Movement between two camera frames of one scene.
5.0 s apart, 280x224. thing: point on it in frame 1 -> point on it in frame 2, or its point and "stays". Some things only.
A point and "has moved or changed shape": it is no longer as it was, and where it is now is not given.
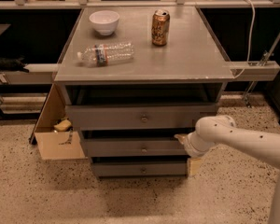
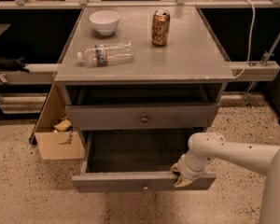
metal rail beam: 47,73 stays
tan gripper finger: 193,165 -> 183,182
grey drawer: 133,147 has moved or changed shape
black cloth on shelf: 9,63 stays
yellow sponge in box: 63,125 stays
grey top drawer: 136,117 stays
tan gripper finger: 183,138 -> 175,167
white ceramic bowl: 105,21 stays
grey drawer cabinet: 135,79 stays
